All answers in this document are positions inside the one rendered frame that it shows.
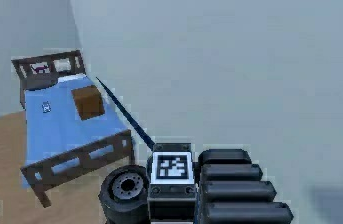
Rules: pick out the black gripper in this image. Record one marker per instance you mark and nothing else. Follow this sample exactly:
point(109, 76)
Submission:
point(124, 194)

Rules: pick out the plain white pillow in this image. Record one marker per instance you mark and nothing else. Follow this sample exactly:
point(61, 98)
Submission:
point(62, 64)

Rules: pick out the brown cardboard box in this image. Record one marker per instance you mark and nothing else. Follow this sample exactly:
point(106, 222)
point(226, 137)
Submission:
point(87, 102)

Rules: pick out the brown bed with blue sheet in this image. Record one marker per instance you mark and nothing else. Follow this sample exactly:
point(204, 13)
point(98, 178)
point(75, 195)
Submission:
point(62, 130)

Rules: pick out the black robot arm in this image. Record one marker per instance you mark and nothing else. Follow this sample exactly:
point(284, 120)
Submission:
point(235, 190)

